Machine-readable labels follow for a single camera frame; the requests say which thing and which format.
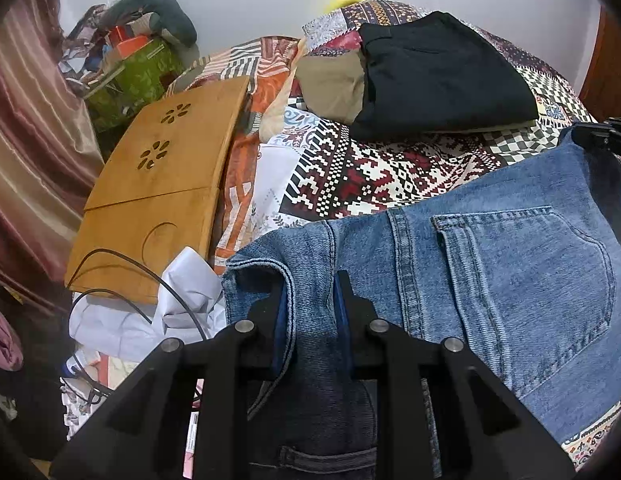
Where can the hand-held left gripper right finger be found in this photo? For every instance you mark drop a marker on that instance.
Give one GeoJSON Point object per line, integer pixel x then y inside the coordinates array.
{"type": "Point", "coordinates": [342, 330]}

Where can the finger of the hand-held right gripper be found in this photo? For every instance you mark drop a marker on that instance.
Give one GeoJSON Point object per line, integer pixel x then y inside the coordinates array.
{"type": "Point", "coordinates": [598, 137]}

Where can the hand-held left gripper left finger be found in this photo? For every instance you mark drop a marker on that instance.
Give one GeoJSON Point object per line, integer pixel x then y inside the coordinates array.
{"type": "Point", "coordinates": [279, 340]}

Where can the blue jeans pants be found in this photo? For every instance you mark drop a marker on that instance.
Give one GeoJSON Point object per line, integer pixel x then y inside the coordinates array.
{"type": "Point", "coordinates": [490, 270]}

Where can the folded black pants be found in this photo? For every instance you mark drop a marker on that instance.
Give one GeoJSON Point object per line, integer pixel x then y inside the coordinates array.
{"type": "Point", "coordinates": [440, 75]}

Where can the folded khaki pants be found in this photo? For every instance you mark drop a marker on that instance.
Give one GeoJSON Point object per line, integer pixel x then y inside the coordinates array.
{"type": "Point", "coordinates": [330, 85]}

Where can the white crumpled cloth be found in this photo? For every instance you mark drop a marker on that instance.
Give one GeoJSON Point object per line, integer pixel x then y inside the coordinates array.
{"type": "Point", "coordinates": [185, 280]}

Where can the patterned patchwork bedspread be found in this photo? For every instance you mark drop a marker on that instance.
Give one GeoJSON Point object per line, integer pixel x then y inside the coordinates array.
{"type": "Point", "coordinates": [370, 175]}

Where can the wooden lap desk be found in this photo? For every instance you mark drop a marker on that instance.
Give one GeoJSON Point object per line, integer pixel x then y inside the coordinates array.
{"type": "Point", "coordinates": [155, 200]}

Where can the pink cloth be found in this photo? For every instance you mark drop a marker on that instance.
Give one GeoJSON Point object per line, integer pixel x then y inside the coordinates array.
{"type": "Point", "coordinates": [5, 340]}

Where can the green storage box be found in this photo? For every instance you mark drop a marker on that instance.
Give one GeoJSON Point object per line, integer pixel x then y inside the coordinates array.
{"type": "Point", "coordinates": [140, 75]}

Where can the striped pink gold curtain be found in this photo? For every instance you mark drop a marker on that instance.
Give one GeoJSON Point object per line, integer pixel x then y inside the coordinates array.
{"type": "Point", "coordinates": [30, 135]}

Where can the orange box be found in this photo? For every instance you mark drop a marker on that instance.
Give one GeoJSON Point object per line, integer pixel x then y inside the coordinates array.
{"type": "Point", "coordinates": [133, 45]}

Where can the grey neck pillow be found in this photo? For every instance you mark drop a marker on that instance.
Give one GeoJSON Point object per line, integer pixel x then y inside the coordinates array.
{"type": "Point", "coordinates": [175, 25]}

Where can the pile of crumpled bags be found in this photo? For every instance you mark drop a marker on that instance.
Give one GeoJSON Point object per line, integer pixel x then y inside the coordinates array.
{"type": "Point", "coordinates": [85, 25]}

